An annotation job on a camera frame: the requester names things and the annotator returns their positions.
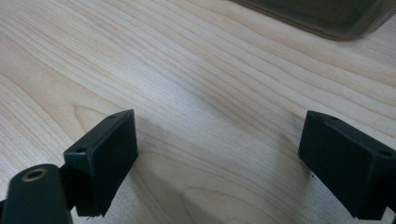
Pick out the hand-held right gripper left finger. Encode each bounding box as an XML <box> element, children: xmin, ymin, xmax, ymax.
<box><xmin>60</xmin><ymin>109</ymin><xmax>139</xmax><ymax>217</ymax></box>

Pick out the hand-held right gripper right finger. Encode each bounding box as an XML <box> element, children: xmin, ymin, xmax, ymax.
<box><xmin>298</xmin><ymin>110</ymin><xmax>396</xmax><ymax>221</ymax></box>

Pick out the translucent grey storage container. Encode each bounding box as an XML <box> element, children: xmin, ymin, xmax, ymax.
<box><xmin>230</xmin><ymin>0</ymin><xmax>396</xmax><ymax>41</ymax></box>

